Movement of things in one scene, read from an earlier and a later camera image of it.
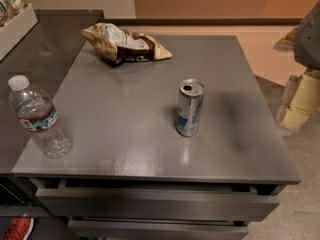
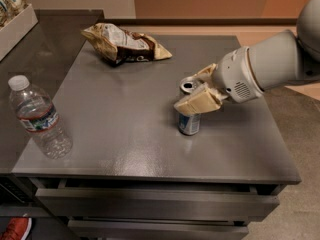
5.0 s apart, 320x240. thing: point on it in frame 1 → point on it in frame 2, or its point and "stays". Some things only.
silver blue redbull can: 189,105 stays
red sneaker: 18,228 stays
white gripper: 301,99 → 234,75
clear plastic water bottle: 38,114 stays
